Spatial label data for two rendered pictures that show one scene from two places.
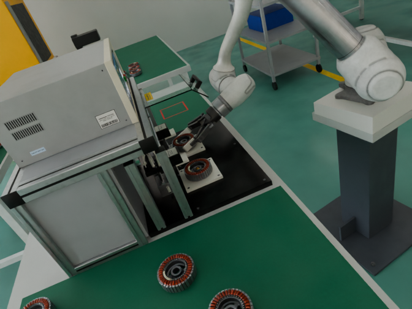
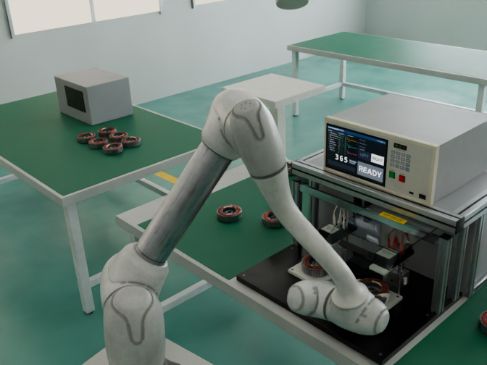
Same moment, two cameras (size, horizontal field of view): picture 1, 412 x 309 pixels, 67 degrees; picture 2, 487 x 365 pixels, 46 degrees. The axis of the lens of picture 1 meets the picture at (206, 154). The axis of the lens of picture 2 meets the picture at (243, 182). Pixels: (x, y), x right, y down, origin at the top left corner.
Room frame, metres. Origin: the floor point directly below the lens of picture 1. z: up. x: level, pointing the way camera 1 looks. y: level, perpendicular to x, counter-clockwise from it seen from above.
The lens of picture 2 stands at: (2.34, -1.19, 1.98)
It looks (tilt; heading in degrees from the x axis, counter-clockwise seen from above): 25 degrees down; 145
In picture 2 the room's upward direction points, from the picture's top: 2 degrees counter-clockwise
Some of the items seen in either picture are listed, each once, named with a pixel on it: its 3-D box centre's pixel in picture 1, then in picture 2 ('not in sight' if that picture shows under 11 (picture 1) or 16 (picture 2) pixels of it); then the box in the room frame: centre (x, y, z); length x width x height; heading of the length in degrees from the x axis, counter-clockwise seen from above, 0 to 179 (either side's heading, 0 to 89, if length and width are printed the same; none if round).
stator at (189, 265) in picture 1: (176, 271); (275, 219); (0.61, 0.19, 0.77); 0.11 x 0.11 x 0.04
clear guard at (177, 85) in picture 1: (164, 96); (385, 234); (1.29, 0.09, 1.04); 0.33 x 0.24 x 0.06; 97
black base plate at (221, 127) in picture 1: (190, 164); (345, 285); (1.14, 0.08, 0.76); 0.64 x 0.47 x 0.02; 7
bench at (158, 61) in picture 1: (136, 95); not in sight; (3.48, 0.53, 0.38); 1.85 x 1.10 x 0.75; 7
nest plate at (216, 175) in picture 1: (199, 174); (316, 270); (1.02, 0.05, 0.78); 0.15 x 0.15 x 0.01; 7
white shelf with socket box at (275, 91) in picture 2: not in sight; (273, 129); (0.18, 0.54, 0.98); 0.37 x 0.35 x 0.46; 7
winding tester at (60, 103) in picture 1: (70, 94); (406, 143); (1.12, 0.38, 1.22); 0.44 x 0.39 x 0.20; 7
